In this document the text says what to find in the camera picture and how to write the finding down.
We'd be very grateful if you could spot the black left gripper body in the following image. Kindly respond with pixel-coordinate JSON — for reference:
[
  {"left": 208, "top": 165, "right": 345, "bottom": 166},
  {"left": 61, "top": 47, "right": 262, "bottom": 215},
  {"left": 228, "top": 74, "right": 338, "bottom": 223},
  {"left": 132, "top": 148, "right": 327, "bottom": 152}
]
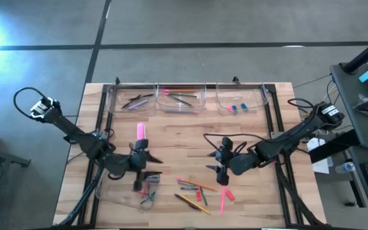
[{"left": 128, "top": 139, "right": 150, "bottom": 192}]

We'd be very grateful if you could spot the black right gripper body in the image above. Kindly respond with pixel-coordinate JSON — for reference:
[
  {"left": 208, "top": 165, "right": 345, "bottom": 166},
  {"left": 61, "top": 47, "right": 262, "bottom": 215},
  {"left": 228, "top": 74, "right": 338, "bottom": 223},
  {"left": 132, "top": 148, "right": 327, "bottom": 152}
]
[{"left": 216, "top": 136, "right": 236, "bottom": 186}]

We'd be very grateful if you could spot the orange pencil pink eraser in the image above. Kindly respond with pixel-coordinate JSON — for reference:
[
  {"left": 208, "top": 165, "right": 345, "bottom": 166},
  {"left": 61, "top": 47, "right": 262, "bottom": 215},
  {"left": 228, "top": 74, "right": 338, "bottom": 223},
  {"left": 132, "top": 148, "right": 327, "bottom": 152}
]
[
  {"left": 164, "top": 89, "right": 200, "bottom": 94},
  {"left": 176, "top": 177, "right": 218, "bottom": 192}
]

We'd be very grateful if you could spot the pink pen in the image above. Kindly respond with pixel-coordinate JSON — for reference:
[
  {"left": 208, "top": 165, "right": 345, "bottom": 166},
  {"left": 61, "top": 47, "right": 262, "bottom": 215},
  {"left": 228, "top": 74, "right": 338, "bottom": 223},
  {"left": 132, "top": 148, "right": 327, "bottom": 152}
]
[{"left": 219, "top": 186, "right": 227, "bottom": 216}]

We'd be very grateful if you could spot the blue pencil pink eraser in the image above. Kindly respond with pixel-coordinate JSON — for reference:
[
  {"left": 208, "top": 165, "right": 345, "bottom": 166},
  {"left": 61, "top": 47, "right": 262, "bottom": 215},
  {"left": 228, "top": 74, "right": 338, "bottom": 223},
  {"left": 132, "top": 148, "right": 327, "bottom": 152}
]
[{"left": 164, "top": 109, "right": 201, "bottom": 115}]

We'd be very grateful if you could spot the grey pen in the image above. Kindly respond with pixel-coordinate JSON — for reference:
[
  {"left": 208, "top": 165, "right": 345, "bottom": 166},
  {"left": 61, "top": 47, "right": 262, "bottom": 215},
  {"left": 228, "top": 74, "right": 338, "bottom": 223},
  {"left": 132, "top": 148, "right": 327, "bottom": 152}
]
[{"left": 127, "top": 99, "right": 150, "bottom": 111}]

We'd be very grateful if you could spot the black pen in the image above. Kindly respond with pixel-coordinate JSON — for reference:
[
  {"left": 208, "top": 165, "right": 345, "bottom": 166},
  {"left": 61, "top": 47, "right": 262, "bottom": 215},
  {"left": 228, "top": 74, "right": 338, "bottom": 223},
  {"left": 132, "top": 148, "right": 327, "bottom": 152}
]
[
  {"left": 121, "top": 94, "right": 142, "bottom": 110},
  {"left": 128, "top": 93, "right": 155, "bottom": 102}
]

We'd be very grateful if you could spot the green pencil pink eraser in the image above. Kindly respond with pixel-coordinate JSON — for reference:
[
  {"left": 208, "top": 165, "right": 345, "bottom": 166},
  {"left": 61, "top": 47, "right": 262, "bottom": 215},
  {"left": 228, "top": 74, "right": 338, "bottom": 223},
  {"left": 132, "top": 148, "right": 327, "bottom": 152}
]
[{"left": 164, "top": 92, "right": 198, "bottom": 98}]

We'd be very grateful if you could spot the pink stapler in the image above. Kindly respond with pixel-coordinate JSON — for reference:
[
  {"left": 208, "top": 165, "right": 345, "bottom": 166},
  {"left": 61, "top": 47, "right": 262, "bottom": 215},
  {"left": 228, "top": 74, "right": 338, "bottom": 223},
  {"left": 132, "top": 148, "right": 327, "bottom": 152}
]
[{"left": 136, "top": 122, "right": 147, "bottom": 141}]

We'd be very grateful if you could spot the green crayon white print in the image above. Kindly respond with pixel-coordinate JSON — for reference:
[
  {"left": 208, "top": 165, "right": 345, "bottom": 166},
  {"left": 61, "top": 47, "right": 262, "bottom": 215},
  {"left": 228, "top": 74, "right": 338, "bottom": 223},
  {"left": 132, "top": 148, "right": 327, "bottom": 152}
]
[{"left": 199, "top": 186, "right": 209, "bottom": 207}]

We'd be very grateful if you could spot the clear plastic bin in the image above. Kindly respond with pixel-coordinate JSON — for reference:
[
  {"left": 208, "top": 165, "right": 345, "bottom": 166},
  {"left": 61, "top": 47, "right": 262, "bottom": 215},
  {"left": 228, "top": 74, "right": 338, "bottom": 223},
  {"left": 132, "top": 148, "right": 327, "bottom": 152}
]
[
  {"left": 95, "top": 171, "right": 162, "bottom": 212},
  {"left": 215, "top": 82, "right": 269, "bottom": 115},
  {"left": 156, "top": 82, "right": 208, "bottom": 115},
  {"left": 106, "top": 82, "right": 158, "bottom": 115}
]

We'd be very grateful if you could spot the purple Paper Mate pen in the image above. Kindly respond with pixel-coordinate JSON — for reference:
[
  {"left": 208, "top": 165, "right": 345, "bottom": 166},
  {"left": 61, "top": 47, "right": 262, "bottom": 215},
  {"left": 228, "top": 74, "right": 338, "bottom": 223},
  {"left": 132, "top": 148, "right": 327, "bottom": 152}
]
[{"left": 173, "top": 193, "right": 202, "bottom": 212}]

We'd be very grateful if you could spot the yellow pencil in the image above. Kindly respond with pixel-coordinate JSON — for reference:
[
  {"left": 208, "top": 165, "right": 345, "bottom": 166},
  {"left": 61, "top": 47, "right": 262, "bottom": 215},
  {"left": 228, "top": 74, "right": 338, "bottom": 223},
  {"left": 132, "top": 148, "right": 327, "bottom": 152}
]
[{"left": 180, "top": 194, "right": 211, "bottom": 215}]

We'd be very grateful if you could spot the white paper sheet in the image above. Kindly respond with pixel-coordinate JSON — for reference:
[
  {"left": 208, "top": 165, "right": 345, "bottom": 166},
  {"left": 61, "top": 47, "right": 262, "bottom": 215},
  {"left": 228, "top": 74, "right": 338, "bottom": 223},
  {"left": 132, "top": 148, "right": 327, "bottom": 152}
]
[{"left": 305, "top": 137, "right": 331, "bottom": 175}]

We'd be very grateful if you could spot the black metal strut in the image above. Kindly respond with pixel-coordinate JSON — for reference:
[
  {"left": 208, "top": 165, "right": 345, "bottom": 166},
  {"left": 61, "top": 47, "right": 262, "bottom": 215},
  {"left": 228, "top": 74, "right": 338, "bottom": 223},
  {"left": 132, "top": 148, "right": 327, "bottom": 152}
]
[{"left": 308, "top": 129, "right": 361, "bottom": 164}]

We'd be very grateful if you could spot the clear water bottle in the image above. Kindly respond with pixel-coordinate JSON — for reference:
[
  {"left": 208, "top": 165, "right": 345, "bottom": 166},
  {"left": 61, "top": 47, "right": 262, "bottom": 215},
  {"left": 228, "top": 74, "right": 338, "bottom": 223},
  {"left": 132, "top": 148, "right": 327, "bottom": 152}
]
[{"left": 335, "top": 161, "right": 357, "bottom": 174}]

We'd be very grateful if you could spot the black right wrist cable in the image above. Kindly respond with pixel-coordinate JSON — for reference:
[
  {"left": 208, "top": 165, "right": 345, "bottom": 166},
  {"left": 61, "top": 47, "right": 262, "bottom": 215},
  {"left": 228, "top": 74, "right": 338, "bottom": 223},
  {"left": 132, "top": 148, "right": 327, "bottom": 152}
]
[{"left": 202, "top": 132, "right": 268, "bottom": 153}]

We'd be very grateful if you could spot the black aluminium table frame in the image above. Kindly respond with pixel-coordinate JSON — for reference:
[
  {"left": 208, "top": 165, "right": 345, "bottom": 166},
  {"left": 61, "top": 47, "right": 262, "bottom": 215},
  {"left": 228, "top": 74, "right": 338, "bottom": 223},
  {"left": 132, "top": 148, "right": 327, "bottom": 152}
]
[{"left": 52, "top": 82, "right": 327, "bottom": 229}]

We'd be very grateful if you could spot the black left arm base cable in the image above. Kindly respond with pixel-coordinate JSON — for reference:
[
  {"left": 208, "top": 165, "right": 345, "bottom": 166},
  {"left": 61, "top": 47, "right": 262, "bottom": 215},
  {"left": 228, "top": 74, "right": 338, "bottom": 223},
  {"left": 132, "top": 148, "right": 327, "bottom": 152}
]
[{"left": 13, "top": 86, "right": 49, "bottom": 121}]

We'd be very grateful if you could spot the black monitor mount pole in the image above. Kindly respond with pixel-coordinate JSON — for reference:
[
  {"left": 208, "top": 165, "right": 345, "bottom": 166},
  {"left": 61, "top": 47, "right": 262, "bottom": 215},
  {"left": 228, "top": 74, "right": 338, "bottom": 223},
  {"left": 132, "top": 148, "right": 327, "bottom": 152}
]
[{"left": 342, "top": 31, "right": 368, "bottom": 75}]

